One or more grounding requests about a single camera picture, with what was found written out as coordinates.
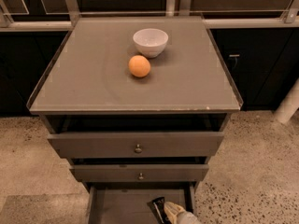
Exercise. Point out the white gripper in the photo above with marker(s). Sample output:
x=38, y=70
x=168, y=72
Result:
x=189, y=217

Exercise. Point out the black rxbar chocolate bar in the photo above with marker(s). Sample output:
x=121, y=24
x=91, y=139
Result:
x=157, y=208

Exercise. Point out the grey bottom drawer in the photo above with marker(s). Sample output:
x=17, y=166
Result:
x=127, y=203

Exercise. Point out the grey drawer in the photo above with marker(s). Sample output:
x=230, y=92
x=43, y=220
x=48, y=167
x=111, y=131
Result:
x=140, y=172
x=136, y=145
x=127, y=203

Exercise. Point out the grey top drawer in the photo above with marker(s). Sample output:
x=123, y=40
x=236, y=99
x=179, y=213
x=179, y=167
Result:
x=136, y=145

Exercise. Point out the grey middle drawer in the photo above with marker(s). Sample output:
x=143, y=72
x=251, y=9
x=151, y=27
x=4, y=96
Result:
x=140, y=172

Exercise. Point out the grey drawer cabinet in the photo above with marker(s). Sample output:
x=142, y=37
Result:
x=88, y=88

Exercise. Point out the orange fruit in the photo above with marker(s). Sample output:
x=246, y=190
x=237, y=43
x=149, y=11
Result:
x=139, y=66

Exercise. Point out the white pipe leg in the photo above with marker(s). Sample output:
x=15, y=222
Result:
x=289, y=105

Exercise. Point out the white ceramic bowl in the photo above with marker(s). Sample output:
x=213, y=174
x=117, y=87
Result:
x=150, y=42

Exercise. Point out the metal rail frame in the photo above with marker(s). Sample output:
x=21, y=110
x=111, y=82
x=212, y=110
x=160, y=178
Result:
x=59, y=15

